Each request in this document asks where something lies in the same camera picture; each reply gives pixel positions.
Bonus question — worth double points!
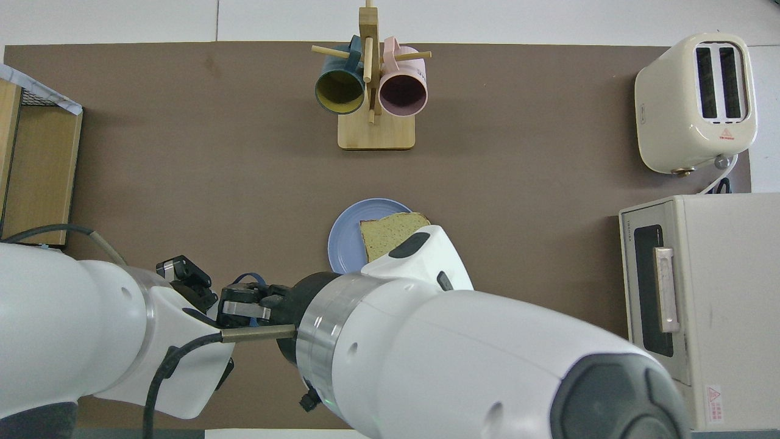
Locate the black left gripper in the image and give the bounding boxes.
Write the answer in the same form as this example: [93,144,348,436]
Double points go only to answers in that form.
[155,256,272,391]

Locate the white toaster oven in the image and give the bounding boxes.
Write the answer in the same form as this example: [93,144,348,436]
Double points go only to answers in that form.
[619,194,780,430]

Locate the cream two-slot toaster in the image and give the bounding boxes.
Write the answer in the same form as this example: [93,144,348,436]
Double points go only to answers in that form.
[634,32,758,176]

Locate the dark teal mug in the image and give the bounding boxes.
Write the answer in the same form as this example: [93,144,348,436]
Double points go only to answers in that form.
[314,35,366,115]

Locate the large brown table mat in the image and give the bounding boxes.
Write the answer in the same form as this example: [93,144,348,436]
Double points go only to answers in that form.
[0,41,751,430]

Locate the white checkered cloth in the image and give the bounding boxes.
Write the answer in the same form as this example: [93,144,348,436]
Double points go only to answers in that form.
[0,63,83,115]

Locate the slice of toast bread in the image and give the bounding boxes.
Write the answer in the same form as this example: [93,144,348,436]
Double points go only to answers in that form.
[359,212,431,263]

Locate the periwinkle blue plate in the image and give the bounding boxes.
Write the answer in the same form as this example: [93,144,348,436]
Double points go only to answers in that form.
[327,198,415,275]

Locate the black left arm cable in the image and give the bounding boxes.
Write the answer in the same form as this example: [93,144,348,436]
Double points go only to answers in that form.
[0,224,129,266]

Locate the wooden shelf with wire basket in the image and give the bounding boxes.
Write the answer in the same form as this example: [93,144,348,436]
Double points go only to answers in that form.
[0,78,84,248]

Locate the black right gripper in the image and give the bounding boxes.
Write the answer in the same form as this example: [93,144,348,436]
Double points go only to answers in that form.
[262,271,339,366]

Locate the pink ribbed mug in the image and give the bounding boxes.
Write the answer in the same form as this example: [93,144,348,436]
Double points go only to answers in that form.
[378,37,428,118]

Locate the wooden mug tree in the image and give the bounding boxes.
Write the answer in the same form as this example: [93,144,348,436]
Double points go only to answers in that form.
[311,0,432,151]

